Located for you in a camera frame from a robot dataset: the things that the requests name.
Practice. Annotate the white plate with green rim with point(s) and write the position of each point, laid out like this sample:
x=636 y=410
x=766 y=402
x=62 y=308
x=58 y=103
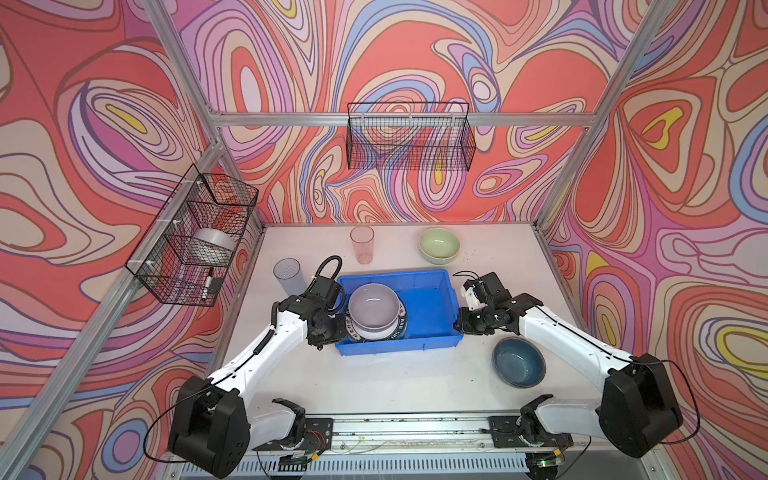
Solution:
x=393 y=332

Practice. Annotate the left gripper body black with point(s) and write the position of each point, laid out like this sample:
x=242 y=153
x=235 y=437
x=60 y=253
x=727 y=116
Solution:
x=333 y=330

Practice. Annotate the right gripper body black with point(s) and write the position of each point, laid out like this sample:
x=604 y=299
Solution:
x=477 y=321

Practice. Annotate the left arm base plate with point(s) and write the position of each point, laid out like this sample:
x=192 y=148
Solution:
x=316 y=438

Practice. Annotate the blue-grey translucent cup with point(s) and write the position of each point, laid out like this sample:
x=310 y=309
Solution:
x=288 y=273

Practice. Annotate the light green bowl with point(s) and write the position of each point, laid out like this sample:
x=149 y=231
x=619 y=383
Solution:
x=439 y=246

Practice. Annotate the black wire basket on left wall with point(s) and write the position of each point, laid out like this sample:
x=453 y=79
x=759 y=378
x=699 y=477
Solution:
x=201 y=226

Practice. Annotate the pink translucent cup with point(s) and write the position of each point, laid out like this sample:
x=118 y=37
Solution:
x=362 y=238

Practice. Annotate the dark blue bowl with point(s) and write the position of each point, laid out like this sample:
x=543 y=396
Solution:
x=518 y=363

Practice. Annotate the black wire basket on wall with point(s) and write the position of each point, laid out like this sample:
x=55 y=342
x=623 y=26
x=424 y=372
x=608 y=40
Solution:
x=409 y=135
x=201 y=226

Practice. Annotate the grey lilac bowl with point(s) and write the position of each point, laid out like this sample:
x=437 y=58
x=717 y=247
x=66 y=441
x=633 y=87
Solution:
x=374 y=306

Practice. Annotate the aluminium front rail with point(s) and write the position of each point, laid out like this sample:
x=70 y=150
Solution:
x=359 y=433

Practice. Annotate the black wire basket on back wall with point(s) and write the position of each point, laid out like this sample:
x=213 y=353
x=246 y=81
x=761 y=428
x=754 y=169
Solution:
x=409 y=135

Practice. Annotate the blue plastic bin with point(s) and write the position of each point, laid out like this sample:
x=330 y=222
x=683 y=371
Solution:
x=431 y=304

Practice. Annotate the white tape roll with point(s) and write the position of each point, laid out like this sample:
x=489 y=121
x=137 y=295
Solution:
x=211 y=247

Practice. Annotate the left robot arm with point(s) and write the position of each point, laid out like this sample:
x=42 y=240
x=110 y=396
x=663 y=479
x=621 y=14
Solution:
x=216 y=420

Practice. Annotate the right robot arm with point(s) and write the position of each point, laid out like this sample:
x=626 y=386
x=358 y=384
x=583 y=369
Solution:
x=636 y=407

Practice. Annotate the black marker pen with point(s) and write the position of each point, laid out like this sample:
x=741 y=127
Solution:
x=207 y=284

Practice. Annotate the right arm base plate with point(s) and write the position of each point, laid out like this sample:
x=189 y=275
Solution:
x=510 y=433

